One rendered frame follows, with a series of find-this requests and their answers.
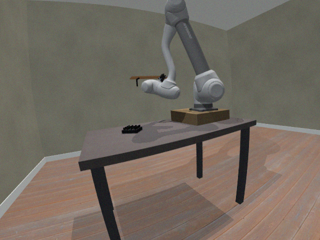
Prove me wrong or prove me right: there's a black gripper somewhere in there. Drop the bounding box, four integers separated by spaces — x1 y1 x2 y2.
158 73 168 82

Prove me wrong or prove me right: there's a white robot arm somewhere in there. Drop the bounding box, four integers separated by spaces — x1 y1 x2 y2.
141 0 225 112

